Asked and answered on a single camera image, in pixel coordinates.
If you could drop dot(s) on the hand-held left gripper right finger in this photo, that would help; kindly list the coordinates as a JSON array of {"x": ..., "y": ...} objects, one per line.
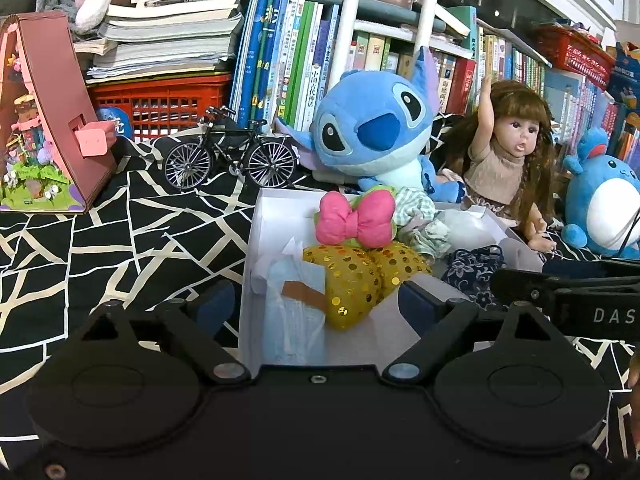
[{"x": 420, "y": 305}]

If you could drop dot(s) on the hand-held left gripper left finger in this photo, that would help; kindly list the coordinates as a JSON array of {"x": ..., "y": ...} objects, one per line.
[{"x": 215, "y": 305}]

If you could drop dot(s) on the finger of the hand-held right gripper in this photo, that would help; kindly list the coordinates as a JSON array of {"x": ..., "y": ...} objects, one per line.
[
  {"x": 575, "y": 270},
  {"x": 520, "y": 287}
]

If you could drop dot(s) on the navy floral cloth pouch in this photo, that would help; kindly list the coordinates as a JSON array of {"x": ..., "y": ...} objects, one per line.
[{"x": 470, "y": 270}]

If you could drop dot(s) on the gold sequin bow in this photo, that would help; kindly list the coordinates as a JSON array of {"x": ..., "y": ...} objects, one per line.
[{"x": 350, "y": 280}]

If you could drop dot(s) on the green checkered cloth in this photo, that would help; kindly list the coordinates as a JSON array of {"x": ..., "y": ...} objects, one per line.
[{"x": 412, "y": 207}]

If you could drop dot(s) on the pink plush bow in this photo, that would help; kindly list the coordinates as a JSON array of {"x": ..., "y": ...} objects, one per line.
[{"x": 357, "y": 220}]

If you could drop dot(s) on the white cardboard box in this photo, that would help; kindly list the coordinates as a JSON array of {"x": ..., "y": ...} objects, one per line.
[{"x": 280, "y": 220}]

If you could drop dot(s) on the person's right forearm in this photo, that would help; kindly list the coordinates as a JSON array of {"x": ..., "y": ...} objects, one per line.
[{"x": 636, "y": 410}]

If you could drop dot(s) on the blue round white-bellied plush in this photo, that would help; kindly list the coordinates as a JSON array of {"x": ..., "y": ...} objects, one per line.
[{"x": 610, "y": 200}]

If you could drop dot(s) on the black patterned blanket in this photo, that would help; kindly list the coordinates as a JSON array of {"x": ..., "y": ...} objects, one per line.
[{"x": 125, "y": 240}]

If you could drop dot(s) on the long-haired doll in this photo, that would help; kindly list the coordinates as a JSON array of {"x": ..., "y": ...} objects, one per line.
[{"x": 500, "y": 170}]

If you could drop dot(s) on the miniature bicycle model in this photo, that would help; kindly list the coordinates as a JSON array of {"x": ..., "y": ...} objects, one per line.
[{"x": 270, "y": 160}]

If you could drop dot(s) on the blue big-eared plush toy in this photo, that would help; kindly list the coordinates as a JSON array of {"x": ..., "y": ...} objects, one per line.
[{"x": 370, "y": 130}]

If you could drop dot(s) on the dark blue printed box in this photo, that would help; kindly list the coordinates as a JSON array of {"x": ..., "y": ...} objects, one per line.
[{"x": 625, "y": 80}]

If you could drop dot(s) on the blue round badge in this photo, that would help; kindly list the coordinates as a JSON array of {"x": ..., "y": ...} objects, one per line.
[{"x": 112, "y": 122}]

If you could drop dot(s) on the red plastic basket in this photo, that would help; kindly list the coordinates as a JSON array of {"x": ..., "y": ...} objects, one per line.
[
  {"x": 160, "y": 100},
  {"x": 575, "y": 52}
]

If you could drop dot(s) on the pink miniature house model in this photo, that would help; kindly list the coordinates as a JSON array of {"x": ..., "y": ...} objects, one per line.
[{"x": 60, "y": 110}]

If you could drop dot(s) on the row of upright books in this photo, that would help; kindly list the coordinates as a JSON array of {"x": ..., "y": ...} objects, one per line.
[{"x": 300, "y": 60}]

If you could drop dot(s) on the stack of flat books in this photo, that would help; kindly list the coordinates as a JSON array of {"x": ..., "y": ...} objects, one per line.
[{"x": 165, "y": 35}]

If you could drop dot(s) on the white post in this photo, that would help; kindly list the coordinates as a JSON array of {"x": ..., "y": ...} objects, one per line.
[
  {"x": 427, "y": 10},
  {"x": 350, "y": 25}
]

